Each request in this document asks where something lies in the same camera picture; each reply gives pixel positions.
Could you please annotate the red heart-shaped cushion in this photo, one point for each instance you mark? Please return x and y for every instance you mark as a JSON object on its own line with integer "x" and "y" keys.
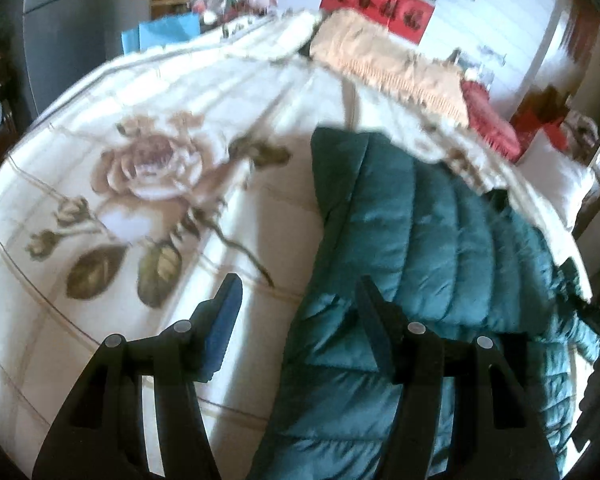
{"x": 490, "y": 120}

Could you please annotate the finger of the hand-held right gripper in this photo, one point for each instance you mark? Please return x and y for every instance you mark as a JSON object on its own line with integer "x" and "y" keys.
{"x": 597, "y": 320}

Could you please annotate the beige fringed pillow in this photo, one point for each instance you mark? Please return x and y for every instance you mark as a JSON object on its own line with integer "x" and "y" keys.
{"x": 380, "y": 55}

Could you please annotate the light blue bag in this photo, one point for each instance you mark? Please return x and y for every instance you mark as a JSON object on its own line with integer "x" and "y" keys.
{"x": 160, "y": 32}

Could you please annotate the cream floral bedspread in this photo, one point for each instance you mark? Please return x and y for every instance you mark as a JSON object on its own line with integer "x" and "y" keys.
{"x": 130, "y": 240}

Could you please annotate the grey refrigerator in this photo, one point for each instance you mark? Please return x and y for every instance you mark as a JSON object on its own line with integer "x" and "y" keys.
{"x": 80, "y": 25}

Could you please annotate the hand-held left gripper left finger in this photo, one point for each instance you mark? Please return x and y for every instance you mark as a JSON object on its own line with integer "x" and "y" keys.
{"x": 222, "y": 320}

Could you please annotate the red wall banner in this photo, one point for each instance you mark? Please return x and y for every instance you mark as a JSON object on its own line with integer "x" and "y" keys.
{"x": 380, "y": 5}

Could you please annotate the red bag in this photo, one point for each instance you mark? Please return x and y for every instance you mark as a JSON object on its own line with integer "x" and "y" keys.
{"x": 542, "y": 115}

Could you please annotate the dark green quilted down jacket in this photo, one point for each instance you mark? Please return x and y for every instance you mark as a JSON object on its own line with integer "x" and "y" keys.
{"x": 430, "y": 240}

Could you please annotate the white square pillow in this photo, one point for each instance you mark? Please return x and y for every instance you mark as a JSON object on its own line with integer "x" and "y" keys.
{"x": 555, "y": 180}

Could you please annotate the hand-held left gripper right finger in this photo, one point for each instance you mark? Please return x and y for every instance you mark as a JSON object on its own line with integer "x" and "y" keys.
{"x": 380, "y": 335}

